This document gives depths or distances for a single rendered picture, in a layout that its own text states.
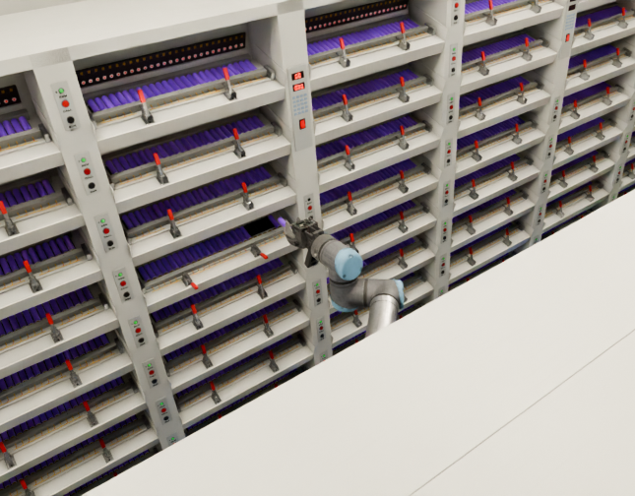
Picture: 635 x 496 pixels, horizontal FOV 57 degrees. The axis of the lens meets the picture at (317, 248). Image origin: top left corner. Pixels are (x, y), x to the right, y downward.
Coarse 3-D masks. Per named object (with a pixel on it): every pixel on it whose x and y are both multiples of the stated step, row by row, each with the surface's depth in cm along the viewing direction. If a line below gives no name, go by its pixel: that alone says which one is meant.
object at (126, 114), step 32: (128, 64) 170; (160, 64) 176; (192, 64) 182; (224, 64) 186; (256, 64) 192; (96, 96) 168; (128, 96) 169; (160, 96) 170; (192, 96) 176; (224, 96) 178; (256, 96) 180; (96, 128) 161; (128, 128) 163; (160, 128) 167
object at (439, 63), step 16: (416, 0) 220; (432, 0) 213; (448, 0) 208; (464, 0) 213; (432, 16) 216; (448, 16) 212; (448, 32) 215; (448, 48) 218; (432, 64) 225; (448, 64) 222; (448, 80) 225; (432, 112) 235; (448, 128) 237; (432, 160) 246; (448, 176) 249; (432, 192) 253; (448, 208) 259; (448, 224) 264; (432, 240) 266; (448, 240) 269; (448, 256) 274; (432, 272) 275; (448, 272) 279
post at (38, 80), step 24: (24, 72) 156; (48, 72) 144; (72, 72) 147; (48, 96) 146; (72, 96) 150; (48, 120) 152; (72, 144) 154; (96, 144) 158; (72, 168) 157; (96, 168) 161; (96, 240) 170; (120, 240) 174; (120, 264) 177; (120, 312) 184; (144, 312) 189; (144, 360) 198; (144, 384) 202; (168, 384) 208; (168, 432) 218
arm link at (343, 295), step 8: (352, 280) 182; (360, 280) 184; (336, 288) 183; (344, 288) 182; (352, 288) 183; (360, 288) 182; (336, 296) 184; (344, 296) 183; (352, 296) 183; (360, 296) 182; (336, 304) 186; (344, 304) 185; (352, 304) 185; (360, 304) 184
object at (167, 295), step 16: (272, 240) 214; (240, 256) 207; (272, 256) 212; (208, 272) 201; (224, 272) 202; (240, 272) 207; (144, 288) 190; (160, 288) 194; (176, 288) 195; (192, 288) 197; (160, 304) 193
